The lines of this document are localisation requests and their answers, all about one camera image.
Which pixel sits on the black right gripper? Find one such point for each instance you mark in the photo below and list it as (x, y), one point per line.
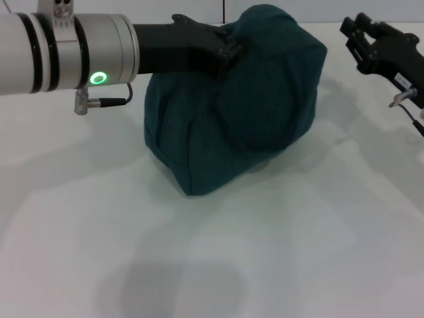
(397, 56)

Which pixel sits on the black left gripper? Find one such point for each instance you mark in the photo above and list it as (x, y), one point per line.
(179, 46)

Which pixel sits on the dark teal insulated lunch bag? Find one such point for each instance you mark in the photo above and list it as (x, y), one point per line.
(232, 126)

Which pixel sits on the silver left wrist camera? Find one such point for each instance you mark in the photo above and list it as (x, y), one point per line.
(56, 13)

